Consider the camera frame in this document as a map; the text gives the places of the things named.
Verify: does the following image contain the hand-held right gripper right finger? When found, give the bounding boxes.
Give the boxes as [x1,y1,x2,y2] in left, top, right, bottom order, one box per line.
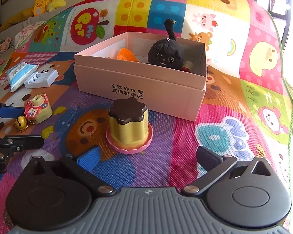
[181,146,272,197]

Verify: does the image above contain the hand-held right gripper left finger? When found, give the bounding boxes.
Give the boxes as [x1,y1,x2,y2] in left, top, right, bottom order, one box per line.
[26,145,114,197]

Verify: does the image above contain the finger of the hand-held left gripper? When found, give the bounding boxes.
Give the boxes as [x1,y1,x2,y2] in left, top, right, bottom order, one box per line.
[0,133,44,160]
[0,97,25,118]

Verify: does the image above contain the camera toy keychain with bell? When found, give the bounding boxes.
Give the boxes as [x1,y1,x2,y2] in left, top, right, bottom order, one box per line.
[13,95,53,129]

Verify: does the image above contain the blue white tissue packet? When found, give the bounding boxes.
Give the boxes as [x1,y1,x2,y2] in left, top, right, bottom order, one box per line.
[7,63,39,92]

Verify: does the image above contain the white battery charger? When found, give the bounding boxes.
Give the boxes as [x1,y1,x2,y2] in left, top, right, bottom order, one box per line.
[24,69,58,89]

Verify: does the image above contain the yellow pudding toy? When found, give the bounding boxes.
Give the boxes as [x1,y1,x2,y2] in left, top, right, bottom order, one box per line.
[106,97,153,154]

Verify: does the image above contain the pink cardboard box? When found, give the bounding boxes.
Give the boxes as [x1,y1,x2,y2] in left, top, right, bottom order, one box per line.
[74,31,208,122]

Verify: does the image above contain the black cat plush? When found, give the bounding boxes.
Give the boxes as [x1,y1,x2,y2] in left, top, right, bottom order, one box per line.
[147,18,186,71]

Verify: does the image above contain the colourful cartoon play mat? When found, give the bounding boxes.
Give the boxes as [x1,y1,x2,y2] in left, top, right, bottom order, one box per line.
[0,0,293,234]

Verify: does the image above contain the pink cloth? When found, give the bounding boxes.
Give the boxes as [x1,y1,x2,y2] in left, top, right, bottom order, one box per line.
[0,36,13,54]

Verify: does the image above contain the pile of light clothes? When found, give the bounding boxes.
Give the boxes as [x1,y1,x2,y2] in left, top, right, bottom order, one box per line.
[13,21,47,49]

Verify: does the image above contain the yellow pillow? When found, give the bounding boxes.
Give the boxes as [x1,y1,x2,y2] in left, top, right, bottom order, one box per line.
[0,7,35,32]

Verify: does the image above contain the orange toy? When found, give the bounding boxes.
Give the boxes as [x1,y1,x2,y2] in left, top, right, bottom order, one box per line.
[116,48,140,62]

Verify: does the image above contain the yellow duck plush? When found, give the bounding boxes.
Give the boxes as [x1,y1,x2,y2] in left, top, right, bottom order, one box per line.
[33,0,67,17]

